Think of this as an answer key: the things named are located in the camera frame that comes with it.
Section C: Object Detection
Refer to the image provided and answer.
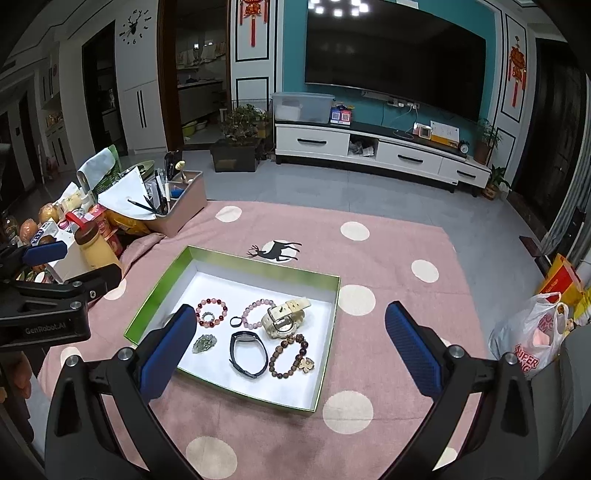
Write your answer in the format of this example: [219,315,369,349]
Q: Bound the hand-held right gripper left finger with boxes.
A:
[44,304,199,480]

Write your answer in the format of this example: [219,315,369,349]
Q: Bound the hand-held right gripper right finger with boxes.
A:
[385,301,553,480]

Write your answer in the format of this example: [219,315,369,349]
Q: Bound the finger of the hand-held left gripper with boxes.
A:
[0,240,69,280]
[0,264,123,319]

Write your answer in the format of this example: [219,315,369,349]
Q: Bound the red bead bracelet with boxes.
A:
[195,298,230,329]

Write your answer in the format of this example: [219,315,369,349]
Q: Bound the black bangle bracelet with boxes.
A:
[228,330,269,379]

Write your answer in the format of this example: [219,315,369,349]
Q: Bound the pink bead bracelet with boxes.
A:
[241,299,276,329]

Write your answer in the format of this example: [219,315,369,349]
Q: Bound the brown bead flower bracelet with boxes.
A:
[268,333,316,377]

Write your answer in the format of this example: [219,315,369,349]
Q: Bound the cream white wrist watch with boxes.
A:
[261,298,311,339]

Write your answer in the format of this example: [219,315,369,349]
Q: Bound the green cardboard box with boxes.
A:
[124,246,341,413]

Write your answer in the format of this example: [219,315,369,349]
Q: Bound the person's left hand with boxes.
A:
[10,364,34,401]

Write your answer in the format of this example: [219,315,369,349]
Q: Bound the white carton box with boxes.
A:
[46,240,91,284]

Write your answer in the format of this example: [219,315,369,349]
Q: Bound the yellow jar with brown lid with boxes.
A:
[74,220,122,273]

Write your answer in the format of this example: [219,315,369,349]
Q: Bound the white paper sheets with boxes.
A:
[98,167,156,218]

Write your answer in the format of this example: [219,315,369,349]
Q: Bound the pink polka dot blanket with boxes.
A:
[37,200,509,480]

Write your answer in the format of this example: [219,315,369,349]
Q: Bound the green and white bag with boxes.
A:
[76,145,121,195]

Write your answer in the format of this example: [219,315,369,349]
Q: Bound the white red print plastic bag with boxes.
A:
[488,292,571,380]

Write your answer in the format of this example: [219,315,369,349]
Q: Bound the pink desk organizer box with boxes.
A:
[147,170,208,239]

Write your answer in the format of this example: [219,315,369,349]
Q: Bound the yellow orange paper bag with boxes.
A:
[536,253,585,306]

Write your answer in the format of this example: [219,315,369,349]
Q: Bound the small potted plant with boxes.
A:
[482,165,511,200]

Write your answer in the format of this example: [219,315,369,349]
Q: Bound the planter with green plants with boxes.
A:
[210,104,273,173]

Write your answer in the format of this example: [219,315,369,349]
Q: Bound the tall potted plant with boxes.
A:
[475,119,504,166]

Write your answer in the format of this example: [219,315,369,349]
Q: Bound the white desk calendar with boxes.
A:
[430,120,461,145]

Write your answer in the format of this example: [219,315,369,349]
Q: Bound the white television cabinet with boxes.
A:
[274,121,492,197]

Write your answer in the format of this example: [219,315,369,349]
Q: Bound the clear plastic storage box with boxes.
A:
[271,91,336,125]

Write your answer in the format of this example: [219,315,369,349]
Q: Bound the large black television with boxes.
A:
[304,0,488,123]

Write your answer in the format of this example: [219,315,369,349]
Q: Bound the black deer wall clock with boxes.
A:
[119,9,152,45]

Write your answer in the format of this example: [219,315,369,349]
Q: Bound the red knot wall ornament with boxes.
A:
[508,39,528,107]
[240,0,269,47]

